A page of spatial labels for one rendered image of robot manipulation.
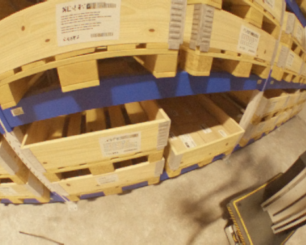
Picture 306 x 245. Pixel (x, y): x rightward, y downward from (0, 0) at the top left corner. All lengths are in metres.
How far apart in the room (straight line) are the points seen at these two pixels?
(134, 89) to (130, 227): 1.18
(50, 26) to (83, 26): 0.12
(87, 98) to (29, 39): 0.35
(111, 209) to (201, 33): 1.50
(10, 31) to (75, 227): 1.50
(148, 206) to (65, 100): 1.18
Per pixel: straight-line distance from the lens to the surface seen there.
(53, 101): 0.66
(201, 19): 0.64
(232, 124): 1.57
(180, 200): 1.51
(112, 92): 0.62
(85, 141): 0.68
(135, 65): 3.14
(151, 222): 1.41
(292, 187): 1.25
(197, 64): 0.67
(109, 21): 0.50
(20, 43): 0.57
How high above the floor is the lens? 1.39
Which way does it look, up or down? 39 degrees down
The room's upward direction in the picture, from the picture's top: 4 degrees clockwise
